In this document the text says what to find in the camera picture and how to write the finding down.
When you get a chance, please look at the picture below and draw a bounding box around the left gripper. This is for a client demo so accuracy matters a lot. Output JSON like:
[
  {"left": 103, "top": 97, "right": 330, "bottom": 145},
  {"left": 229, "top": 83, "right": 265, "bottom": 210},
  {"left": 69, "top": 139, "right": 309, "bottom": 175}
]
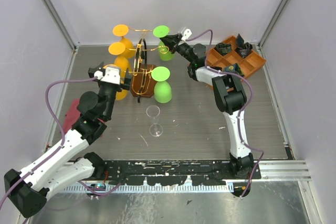
[{"left": 89, "top": 62, "right": 131, "bottom": 119}]

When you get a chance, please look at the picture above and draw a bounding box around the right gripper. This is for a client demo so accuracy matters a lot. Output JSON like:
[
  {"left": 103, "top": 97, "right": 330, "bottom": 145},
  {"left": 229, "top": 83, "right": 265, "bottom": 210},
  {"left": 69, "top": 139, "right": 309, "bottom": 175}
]
[{"left": 159, "top": 34, "right": 194, "bottom": 64}]

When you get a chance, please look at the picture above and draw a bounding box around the green goblet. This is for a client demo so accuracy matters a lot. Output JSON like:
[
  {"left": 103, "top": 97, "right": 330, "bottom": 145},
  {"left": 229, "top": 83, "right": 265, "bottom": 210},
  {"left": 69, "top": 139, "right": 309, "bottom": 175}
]
[
  {"left": 153, "top": 25, "right": 174, "bottom": 61},
  {"left": 151, "top": 66, "right": 172, "bottom": 103}
]

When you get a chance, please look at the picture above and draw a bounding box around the orange goblet front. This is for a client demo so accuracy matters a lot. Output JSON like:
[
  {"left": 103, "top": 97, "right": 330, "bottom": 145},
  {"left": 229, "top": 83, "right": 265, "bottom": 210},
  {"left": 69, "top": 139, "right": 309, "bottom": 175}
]
[{"left": 103, "top": 64, "right": 128, "bottom": 101}]

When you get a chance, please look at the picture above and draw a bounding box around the orange goblet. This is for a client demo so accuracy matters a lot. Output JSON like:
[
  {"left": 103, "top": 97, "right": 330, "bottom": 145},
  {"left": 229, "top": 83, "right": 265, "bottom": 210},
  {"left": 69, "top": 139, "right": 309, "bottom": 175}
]
[
  {"left": 103, "top": 64, "right": 128, "bottom": 101},
  {"left": 108, "top": 42, "right": 131, "bottom": 71},
  {"left": 112, "top": 24, "right": 134, "bottom": 59}
]

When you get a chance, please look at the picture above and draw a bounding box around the green goblet front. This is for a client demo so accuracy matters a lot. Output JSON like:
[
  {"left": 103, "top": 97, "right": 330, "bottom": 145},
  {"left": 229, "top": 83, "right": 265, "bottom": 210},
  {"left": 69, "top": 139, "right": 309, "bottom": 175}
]
[{"left": 151, "top": 66, "right": 172, "bottom": 103}]

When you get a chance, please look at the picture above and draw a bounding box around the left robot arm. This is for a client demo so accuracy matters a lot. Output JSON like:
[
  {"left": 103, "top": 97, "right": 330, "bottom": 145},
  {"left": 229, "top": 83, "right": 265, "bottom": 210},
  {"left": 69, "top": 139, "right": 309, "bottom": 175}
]
[{"left": 4, "top": 63, "right": 132, "bottom": 218}]

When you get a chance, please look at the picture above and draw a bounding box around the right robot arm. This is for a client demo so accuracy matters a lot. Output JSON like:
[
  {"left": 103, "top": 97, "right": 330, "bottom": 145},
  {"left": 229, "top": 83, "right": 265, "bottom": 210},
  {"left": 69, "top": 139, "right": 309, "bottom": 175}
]
[{"left": 160, "top": 33, "right": 254, "bottom": 179}]

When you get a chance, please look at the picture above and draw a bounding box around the red cloth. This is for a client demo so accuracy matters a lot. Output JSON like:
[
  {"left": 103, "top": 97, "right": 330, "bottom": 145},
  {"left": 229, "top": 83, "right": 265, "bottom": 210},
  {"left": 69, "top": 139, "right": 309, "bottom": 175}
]
[{"left": 60, "top": 98, "right": 106, "bottom": 133}]

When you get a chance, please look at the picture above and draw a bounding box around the dark rolled cloth in tray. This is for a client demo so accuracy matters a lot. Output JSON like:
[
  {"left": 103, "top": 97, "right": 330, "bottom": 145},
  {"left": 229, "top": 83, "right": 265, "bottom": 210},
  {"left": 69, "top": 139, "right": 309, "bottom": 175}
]
[{"left": 215, "top": 42, "right": 232, "bottom": 56}]

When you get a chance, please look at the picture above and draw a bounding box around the clear champagne flute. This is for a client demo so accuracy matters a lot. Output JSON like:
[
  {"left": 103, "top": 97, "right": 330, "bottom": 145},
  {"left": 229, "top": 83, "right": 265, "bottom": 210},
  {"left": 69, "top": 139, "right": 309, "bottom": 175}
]
[{"left": 146, "top": 105, "right": 163, "bottom": 137}]

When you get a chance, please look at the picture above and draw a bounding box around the blue yellow patterned cloth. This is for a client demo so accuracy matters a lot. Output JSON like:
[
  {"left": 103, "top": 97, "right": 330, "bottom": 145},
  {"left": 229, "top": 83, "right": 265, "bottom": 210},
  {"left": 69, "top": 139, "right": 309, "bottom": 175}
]
[{"left": 223, "top": 63, "right": 245, "bottom": 78}]

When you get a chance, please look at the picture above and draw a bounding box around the dark folded cloth in tray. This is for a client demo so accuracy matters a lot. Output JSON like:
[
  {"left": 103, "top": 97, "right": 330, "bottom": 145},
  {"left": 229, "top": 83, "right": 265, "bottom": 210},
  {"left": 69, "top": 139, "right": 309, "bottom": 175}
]
[{"left": 235, "top": 34, "right": 253, "bottom": 58}]

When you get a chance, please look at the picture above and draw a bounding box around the wooden compartment tray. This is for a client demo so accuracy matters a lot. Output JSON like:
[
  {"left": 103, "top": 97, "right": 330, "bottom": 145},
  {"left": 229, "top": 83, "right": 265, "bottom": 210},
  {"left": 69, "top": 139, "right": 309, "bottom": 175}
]
[{"left": 207, "top": 36, "right": 266, "bottom": 79}]

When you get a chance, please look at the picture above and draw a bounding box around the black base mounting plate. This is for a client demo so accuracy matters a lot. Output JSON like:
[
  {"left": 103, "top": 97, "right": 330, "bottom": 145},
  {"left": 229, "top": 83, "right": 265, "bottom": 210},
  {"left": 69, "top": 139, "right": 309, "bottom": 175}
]
[{"left": 87, "top": 159, "right": 247, "bottom": 186}]

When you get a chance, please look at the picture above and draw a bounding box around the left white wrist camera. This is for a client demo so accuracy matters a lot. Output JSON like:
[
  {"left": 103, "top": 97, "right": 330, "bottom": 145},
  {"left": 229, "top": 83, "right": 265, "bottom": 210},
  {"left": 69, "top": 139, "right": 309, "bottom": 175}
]
[{"left": 94, "top": 66, "right": 121, "bottom": 85}]

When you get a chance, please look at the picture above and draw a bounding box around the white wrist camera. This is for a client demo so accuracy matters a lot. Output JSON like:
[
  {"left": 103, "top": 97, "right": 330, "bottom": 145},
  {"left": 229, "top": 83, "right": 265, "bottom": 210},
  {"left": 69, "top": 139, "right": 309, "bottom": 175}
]
[
  {"left": 181, "top": 27, "right": 192, "bottom": 41},
  {"left": 94, "top": 66, "right": 121, "bottom": 85}
]

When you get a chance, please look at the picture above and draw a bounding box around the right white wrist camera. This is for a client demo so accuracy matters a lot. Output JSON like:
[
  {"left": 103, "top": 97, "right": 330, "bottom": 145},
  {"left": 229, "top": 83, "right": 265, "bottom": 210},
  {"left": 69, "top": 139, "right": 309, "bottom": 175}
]
[{"left": 181, "top": 27, "right": 192, "bottom": 41}]

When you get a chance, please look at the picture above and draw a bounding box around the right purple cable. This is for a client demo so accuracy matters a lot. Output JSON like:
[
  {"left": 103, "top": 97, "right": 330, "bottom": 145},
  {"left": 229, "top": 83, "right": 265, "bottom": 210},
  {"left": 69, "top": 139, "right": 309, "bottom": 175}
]
[{"left": 187, "top": 29, "right": 265, "bottom": 198}]

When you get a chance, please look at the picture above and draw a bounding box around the purple cable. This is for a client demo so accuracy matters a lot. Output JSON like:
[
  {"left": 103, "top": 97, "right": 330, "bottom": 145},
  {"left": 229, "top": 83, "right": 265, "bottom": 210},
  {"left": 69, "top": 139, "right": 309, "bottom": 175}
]
[
  {"left": 0, "top": 77, "right": 124, "bottom": 206},
  {"left": 187, "top": 29, "right": 265, "bottom": 198}
]

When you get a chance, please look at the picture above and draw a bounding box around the gold wire wine glass rack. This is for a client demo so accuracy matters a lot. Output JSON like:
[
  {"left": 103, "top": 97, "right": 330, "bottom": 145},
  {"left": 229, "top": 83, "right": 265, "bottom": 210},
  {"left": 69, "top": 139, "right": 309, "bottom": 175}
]
[{"left": 129, "top": 25, "right": 170, "bottom": 103}]

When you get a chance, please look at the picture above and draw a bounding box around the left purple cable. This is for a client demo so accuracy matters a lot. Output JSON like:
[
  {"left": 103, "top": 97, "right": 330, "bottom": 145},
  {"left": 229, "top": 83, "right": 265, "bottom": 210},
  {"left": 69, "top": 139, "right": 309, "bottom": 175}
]
[{"left": 0, "top": 77, "right": 124, "bottom": 206}]

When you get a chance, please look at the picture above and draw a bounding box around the slotted cable duct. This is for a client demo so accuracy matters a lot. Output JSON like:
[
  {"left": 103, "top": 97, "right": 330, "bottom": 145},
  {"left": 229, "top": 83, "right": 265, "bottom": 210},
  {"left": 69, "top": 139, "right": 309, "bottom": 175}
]
[{"left": 61, "top": 183, "right": 234, "bottom": 193}]

